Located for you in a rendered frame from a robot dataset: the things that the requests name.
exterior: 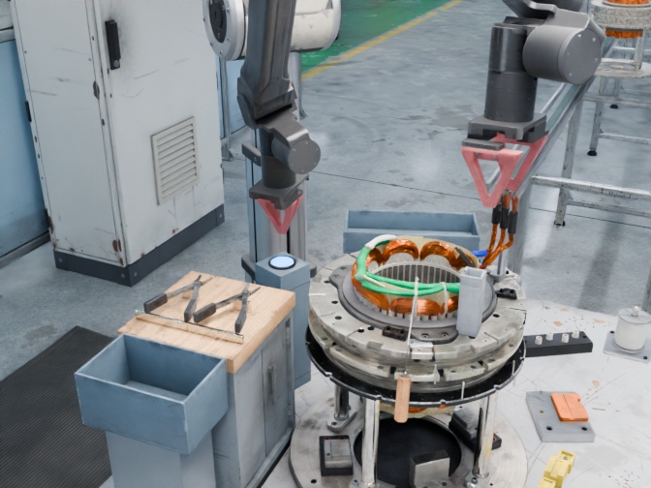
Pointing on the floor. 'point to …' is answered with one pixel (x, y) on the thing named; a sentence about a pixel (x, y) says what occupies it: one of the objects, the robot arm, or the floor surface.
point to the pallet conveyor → (569, 106)
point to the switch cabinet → (122, 130)
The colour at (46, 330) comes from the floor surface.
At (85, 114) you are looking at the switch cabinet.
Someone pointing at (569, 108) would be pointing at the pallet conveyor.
